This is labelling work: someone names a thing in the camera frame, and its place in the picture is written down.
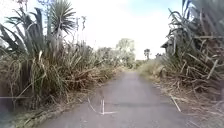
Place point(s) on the group of green trees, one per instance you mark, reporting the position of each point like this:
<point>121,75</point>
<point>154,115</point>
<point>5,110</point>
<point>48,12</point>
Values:
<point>126,46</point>

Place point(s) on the dry grass bank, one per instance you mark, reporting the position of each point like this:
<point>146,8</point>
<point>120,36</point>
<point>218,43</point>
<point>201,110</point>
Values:
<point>148,68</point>

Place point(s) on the grey asphalt path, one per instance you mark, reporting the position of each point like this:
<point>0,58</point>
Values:
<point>130,96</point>

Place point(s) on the tall palm tree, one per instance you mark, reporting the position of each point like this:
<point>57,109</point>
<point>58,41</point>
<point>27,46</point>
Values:
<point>147,51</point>

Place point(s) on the row of flax bushes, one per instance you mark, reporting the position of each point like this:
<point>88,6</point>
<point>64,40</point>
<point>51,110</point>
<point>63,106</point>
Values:
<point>50,66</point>
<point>200,43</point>

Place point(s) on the spiky cabbage tree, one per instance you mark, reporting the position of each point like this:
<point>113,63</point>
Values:
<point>61,15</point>

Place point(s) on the dry leaf litter verge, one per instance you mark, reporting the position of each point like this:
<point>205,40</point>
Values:
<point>50,112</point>
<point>196,107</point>

